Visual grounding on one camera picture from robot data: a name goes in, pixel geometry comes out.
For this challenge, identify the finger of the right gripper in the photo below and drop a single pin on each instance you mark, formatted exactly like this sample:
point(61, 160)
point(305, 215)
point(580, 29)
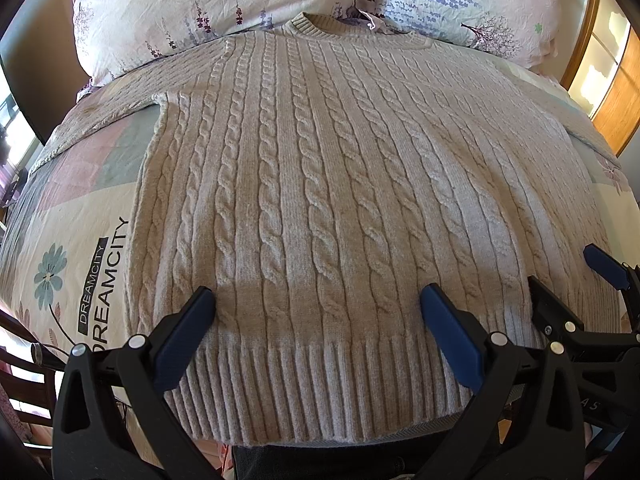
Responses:
point(621, 276)
point(559, 324)

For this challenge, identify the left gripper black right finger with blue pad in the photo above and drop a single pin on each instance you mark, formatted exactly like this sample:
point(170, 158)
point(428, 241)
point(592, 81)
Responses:
point(524, 420)

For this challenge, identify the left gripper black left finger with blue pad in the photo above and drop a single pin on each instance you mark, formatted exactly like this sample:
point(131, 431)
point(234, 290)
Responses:
point(90, 438)

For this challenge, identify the beige cable-knit sweater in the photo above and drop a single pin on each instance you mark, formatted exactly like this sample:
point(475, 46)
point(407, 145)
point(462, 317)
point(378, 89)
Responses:
point(317, 178)

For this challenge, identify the dark wooden chair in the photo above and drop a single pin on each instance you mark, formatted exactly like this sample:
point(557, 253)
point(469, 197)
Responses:
point(28, 396)

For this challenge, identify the patterned bed sheet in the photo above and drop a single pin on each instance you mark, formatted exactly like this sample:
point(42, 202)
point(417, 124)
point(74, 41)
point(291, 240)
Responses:
point(64, 262)

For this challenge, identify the right floral pillow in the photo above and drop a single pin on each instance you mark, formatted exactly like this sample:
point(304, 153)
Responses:
point(521, 31)

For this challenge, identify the wooden headboard frame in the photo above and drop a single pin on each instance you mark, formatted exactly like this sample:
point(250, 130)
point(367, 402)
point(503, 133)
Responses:
point(602, 76)

